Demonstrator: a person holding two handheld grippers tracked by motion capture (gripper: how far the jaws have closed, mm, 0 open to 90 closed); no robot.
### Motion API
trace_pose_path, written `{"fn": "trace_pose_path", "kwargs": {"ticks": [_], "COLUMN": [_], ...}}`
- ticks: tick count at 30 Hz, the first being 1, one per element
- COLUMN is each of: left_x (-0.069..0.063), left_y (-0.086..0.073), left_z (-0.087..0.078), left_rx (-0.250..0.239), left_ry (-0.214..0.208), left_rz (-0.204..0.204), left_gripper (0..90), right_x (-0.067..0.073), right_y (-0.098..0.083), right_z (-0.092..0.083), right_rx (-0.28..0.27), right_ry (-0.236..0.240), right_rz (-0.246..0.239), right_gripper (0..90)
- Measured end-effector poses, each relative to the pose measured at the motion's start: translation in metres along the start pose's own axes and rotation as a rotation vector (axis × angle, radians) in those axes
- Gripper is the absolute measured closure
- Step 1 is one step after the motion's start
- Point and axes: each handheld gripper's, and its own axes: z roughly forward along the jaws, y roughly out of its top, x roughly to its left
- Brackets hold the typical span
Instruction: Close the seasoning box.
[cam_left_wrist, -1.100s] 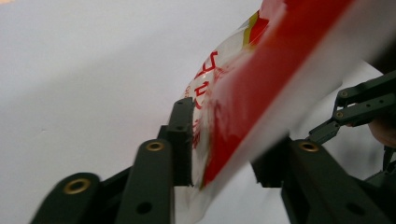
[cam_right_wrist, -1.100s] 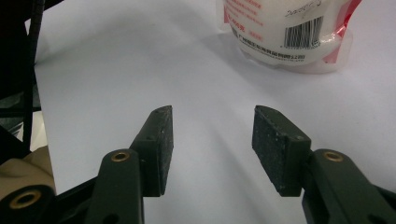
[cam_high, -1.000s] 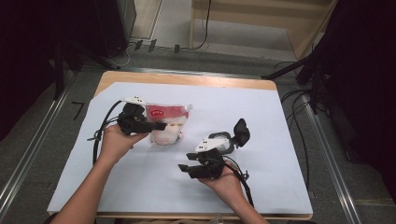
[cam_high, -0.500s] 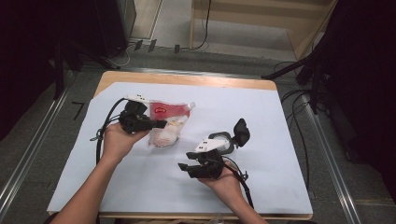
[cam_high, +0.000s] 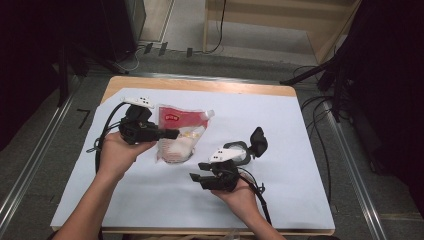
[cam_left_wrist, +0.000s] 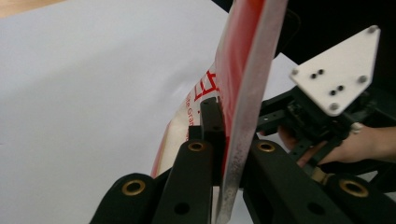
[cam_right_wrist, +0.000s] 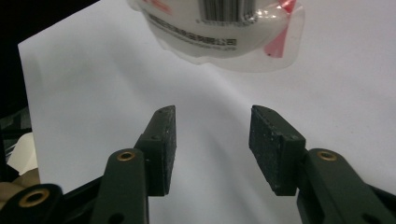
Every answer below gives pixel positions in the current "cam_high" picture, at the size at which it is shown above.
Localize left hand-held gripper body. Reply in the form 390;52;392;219
118;96;162;146

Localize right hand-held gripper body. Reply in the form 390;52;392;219
199;147;248;193

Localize red and clear spout pouch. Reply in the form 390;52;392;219
155;104;216;164

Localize clear container with black lid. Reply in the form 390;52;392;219
219;126;270;168

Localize person's right hand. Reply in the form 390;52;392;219
210;185;265;222

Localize person's left hand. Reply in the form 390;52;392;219
96;131;158;183

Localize white paper sheet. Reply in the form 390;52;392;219
50;87;336;231

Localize wooden table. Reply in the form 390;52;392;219
50;75;336;236

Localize black cabinet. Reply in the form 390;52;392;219
99;0;148;63

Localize black tripod stand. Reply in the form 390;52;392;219
279;49;358;123

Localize black curtain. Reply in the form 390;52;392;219
346;0;424;218

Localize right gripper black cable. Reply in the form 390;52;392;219
238;166;273;226

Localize metal floor rail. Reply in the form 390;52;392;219
323;99;388;240
0;76;83;231
129;71;282;85

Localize white floor cable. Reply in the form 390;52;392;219
116;45;143;73

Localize black floor cables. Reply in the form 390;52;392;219
293;64;335;204

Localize hanging black cable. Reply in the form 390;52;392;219
199;0;228;55

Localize light wooden shelf frame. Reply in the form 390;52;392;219
202;0;364;66

